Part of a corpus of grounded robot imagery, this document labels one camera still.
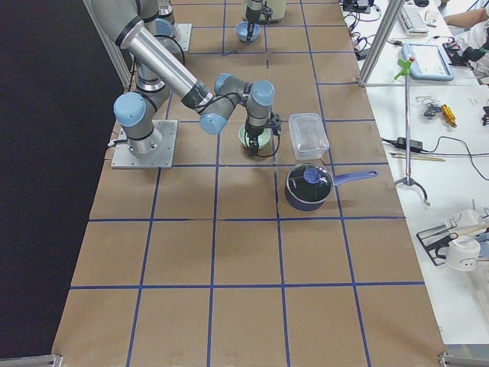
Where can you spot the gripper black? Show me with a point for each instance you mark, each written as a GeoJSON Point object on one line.
{"type": "Point", "coordinates": [252, 134]}
{"type": "Point", "coordinates": [250, 17]}

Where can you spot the blue bowl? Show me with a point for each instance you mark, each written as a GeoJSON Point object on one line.
{"type": "Point", "coordinates": [247, 31]}

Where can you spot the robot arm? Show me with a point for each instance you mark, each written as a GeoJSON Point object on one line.
{"type": "Point", "coordinates": [131, 25]}

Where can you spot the cream toaster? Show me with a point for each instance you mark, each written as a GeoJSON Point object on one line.
{"type": "Point", "coordinates": [278, 8]}

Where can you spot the clear plastic container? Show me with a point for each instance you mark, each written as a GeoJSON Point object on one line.
{"type": "Point", "coordinates": [308, 137]}

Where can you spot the dark blue saucepan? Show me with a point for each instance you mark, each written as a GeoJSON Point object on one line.
{"type": "Point", "coordinates": [308, 185]}

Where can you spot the black power adapter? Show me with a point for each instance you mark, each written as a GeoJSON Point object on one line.
{"type": "Point", "coordinates": [413, 145]}

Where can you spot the white keyboard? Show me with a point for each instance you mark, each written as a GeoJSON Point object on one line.
{"type": "Point", "coordinates": [412, 22]}

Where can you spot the blue teach pendant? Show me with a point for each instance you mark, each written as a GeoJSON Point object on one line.
{"type": "Point", "coordinates": [430, 62]}

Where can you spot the orange screwdriver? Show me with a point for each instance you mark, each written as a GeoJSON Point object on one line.
{"type": "Point", "coordinates": [448, 116]}

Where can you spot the person in white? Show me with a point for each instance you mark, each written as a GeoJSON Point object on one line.
{"type": "Point", "coordinates": [473, 42]}

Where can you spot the white mug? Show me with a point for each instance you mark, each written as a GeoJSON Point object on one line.
{"type": "Point", "coordinates": [460, 254]}

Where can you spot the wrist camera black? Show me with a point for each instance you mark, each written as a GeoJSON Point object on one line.
{"type": "Point", "coordinates": [274, 124]}

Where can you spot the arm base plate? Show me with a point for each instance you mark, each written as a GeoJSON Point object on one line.
{"type": "Point", "coordinates": [156, 151]}
{"type": "Point", "coordinates": [175, 38]}

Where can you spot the aluminium frame post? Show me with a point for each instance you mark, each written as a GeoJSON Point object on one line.
{"type": "Point", "coordinates": [383, 32]}

